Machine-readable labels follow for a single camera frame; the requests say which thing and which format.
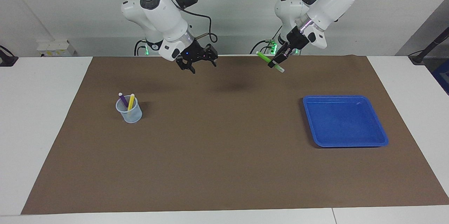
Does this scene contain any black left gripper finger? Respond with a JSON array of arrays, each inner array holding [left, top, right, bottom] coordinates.
[[269, 46, 292, 68], [268, 43, 289, 66]]

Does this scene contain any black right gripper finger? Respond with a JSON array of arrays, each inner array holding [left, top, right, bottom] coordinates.
[[176, 59, 196, 74], [206, 44, 219, 67]]

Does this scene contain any green pen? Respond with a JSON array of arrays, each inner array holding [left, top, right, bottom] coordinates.
[[256, 51, 285, 73]]

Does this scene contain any blue plastic tray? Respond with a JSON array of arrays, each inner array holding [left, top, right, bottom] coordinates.
[[302, 95, 389, 148]]

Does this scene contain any translucent plastic cup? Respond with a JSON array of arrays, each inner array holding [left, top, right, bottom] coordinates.
[[115, 95, 143, 124]]

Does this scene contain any brown table mat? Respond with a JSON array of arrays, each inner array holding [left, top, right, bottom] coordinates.
[[21, 55, 449, 215]]

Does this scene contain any black stand pole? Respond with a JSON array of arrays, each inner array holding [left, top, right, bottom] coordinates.
[[409, 27, 449, 65]]

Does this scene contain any blue box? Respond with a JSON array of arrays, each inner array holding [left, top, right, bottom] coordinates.
[[432, 59, 449, 95]]

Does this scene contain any black left base cable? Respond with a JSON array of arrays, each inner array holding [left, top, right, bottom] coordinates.
[[250, 23, 283, 55]]

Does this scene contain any black base cable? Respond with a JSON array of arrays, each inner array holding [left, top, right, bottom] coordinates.
[[134, 40, 148, 56], [250, 23, 283, 55]]

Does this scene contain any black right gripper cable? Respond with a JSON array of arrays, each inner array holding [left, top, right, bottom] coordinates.
[[114, 0, 218, 44]]

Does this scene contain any black right base cable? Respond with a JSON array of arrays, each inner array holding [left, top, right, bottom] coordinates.
[[134, 40, 148, 56]]

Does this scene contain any black clamp mount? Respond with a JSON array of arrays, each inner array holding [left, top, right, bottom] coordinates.
[[0, 46, 19, 67]]

